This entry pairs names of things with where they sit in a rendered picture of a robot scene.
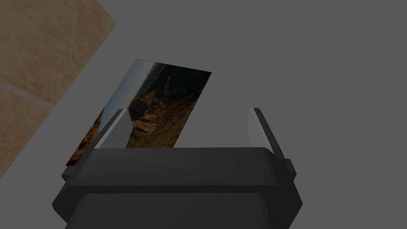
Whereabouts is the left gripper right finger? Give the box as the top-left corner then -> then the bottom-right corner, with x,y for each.
247,107 -> 285,159

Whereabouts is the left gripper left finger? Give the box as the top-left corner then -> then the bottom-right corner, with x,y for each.
90,108 -> 134,149

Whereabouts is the landscape picture on wall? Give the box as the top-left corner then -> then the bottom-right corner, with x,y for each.
65,58 -> 213,167

